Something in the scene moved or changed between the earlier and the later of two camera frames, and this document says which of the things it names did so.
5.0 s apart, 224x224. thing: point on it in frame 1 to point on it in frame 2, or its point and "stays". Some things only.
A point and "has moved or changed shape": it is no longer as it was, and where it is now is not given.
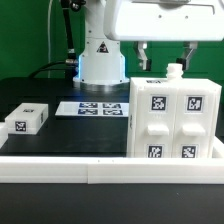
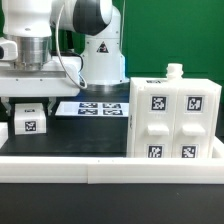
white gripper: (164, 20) to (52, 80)
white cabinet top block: (27, 118) has moved or changed shape
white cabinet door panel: (155, 122) stays
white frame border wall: (112, 170) stays
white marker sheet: (112, 109) stays
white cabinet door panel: (194, 116) stays
